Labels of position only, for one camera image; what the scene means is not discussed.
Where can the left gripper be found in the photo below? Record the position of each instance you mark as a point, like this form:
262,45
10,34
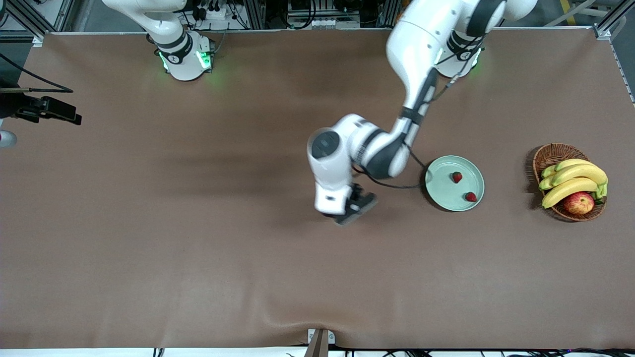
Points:
355,191

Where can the red strawberry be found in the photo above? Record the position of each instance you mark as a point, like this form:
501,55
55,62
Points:
456,177
470,197

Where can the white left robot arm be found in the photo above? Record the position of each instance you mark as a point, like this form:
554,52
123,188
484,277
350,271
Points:
426,34

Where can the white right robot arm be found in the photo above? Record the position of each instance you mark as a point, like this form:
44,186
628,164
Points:
186,69

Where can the pale green round plate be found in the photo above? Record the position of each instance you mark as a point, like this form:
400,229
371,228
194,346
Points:
446,193

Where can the brown table cloth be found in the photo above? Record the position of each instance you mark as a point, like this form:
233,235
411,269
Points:
317,277

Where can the white terminal connector strip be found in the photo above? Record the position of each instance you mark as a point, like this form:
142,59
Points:
327,23

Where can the white power strip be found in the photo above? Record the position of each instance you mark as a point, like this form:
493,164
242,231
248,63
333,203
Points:
216,14

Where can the yellow banana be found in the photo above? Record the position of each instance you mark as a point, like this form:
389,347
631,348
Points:
570,162
580,172
565,191
545,183

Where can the brown wicker basket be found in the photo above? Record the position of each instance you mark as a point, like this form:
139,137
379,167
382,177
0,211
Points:
550,153

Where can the red apple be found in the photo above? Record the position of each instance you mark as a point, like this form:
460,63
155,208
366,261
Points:
578,203

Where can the aluminium frame strut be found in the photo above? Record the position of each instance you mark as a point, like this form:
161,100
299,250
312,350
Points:
38,40
603,31
255,15

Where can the metal table clamp bracket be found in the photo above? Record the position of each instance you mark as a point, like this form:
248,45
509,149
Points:
320,342

